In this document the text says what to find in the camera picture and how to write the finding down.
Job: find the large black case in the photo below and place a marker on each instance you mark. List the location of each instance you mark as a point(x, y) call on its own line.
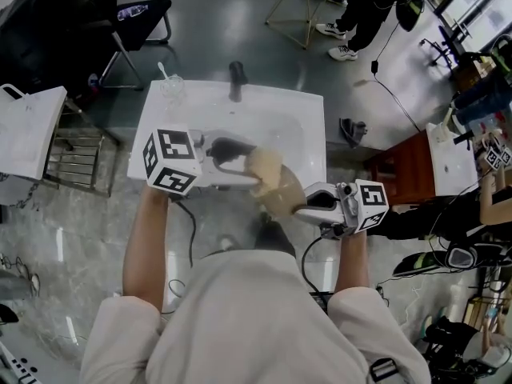
point(48, 22)

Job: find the large glass window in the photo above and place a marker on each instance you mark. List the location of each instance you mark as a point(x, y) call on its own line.
point(476, 6)

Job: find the person's left forearm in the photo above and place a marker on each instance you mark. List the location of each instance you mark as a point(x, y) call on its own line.
point(146, 254)

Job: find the white sink on cabinet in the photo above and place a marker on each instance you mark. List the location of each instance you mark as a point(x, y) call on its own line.
point(452, 166)

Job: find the black waist device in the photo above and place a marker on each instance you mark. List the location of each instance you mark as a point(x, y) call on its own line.
point(322, 300)

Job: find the small colourful bottle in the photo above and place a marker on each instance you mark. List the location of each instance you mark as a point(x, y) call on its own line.
point(93, 83)

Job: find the clear plastic water bottle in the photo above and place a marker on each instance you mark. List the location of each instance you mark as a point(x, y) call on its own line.
point(134, 11)

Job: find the person's light shirt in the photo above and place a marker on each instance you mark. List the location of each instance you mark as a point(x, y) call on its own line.
point(256, 326)

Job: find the small white sink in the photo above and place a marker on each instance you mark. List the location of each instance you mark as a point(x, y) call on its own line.
point(28, 134)

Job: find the beige sponge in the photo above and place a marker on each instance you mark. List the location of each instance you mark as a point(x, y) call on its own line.
point(266, 170)

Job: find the person's left shoe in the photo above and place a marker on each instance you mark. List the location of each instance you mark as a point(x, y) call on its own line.
point(227, 243)

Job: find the white faucet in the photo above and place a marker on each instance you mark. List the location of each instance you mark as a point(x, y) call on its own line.
point(10, 90)

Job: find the white plastic spoon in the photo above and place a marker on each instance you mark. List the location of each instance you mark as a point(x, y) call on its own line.
point(162, 69)

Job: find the steel rack stand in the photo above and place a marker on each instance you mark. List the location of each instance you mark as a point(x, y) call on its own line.
point(80, 162)

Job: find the person's black trousers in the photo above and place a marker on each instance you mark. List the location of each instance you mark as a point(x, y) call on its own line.
point(276, 236)

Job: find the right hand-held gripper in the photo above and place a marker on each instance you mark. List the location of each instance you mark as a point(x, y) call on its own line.
point(368, 206)

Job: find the brown bowl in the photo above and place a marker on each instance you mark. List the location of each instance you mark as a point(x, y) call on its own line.
point(286, 198)

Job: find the black faucet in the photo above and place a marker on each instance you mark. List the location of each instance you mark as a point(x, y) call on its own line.
point(237, 80)

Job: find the clear glass cup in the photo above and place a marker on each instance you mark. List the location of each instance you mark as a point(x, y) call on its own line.
point(172, 90)

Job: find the large white sink basin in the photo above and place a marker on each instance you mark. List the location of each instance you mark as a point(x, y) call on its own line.
point(272, 118)

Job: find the black power adapter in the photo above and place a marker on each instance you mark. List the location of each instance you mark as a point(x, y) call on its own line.
point(375, 66)

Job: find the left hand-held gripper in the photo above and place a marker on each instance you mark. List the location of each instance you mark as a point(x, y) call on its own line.
point(172, 158)

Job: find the person's right forearm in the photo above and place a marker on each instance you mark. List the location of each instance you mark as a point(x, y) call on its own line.
point(352, 262)

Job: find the black office chair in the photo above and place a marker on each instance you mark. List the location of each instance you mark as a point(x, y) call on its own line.
point(140, 18)

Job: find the black swivel chair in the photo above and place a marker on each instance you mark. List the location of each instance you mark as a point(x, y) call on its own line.
point(448, 46)

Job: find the red-brown wooden cabinet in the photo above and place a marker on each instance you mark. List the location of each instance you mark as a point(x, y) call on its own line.
point(404, 170)

